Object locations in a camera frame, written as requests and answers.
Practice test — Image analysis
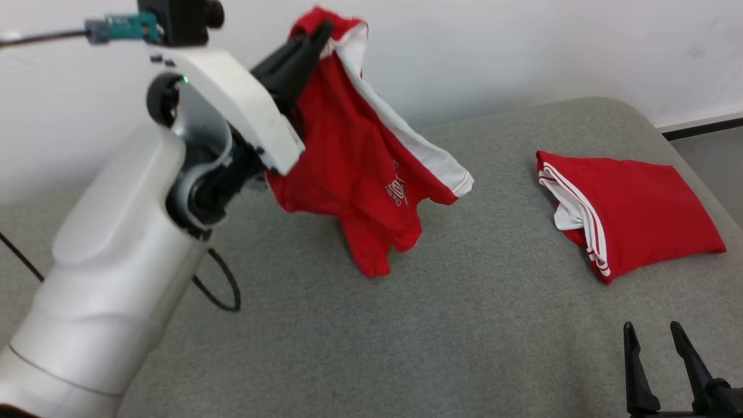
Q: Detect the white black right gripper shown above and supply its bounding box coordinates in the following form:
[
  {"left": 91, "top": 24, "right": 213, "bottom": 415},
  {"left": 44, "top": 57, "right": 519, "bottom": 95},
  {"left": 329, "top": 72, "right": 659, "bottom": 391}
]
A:
[{"left": 623, "top": 320, "right": 733, "bottom": 418}]

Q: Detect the red shirt with white print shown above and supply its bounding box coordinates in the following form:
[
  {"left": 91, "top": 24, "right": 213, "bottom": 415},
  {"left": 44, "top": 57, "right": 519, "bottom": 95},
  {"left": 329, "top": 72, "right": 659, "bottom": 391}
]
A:
[{"left": 266, "top": 6, "right": 475, "bottom": 278}]

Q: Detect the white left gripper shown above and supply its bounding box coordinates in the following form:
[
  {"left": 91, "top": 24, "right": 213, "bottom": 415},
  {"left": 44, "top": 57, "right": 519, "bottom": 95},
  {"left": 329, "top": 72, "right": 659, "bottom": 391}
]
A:
[{"left": 150, "top": 20, "right": 335, "bottom": 176}]

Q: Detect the red jersey with black number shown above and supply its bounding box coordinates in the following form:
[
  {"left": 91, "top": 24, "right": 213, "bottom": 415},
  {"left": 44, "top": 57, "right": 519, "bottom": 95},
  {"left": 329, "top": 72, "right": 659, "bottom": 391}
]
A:
[{"left": 535, "top": 150, "right": 727, "bottom": 286}]

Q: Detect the dark wall baseboard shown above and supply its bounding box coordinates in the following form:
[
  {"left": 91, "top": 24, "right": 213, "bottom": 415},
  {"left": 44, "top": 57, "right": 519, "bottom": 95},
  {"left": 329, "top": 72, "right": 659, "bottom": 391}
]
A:
[{"left": 655, "top": 104, "right": 743, "bottom": 142}]

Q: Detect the grey fabric sofa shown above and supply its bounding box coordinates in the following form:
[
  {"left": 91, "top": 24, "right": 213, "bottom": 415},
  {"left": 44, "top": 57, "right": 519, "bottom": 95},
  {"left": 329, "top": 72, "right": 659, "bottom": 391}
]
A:
[{"left": 0, "top": 96, "right": 743, "bottom": 418}]

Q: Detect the left camera cable teal plug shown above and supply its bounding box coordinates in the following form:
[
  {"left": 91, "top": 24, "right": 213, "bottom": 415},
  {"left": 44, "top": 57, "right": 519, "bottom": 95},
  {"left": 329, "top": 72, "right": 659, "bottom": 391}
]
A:
[{"left": 0, "top": 13, "right": 163, "bottom": 48}]

